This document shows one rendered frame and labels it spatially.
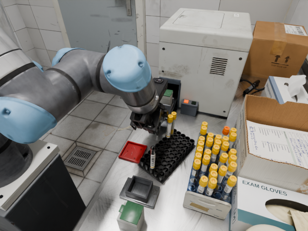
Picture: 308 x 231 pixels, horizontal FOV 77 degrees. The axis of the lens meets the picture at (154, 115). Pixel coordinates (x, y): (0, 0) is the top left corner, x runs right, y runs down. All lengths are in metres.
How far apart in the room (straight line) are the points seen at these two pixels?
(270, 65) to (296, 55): 0.10
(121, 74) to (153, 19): 1.79
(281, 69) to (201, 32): 0.56
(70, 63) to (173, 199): 0.39
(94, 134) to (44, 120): 1.67
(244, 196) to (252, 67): 0.72
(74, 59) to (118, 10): 1.79
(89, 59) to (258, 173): 0.43
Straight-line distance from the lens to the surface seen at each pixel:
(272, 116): 0.70
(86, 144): 1.90
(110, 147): 1.81
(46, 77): 0.34
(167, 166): 0.56
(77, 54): 0.40
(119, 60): 0.33
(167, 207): 0.53
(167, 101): 0.67
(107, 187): 0.56
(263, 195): 0.52
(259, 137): 0.65
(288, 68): 1.09
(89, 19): 2.36
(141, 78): 0.33
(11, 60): 0.32
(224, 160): 0.49
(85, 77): 0.37
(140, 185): 0.54
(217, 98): 0.72
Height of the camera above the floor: 1.35
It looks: 41 degrees down
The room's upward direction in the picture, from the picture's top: straight up
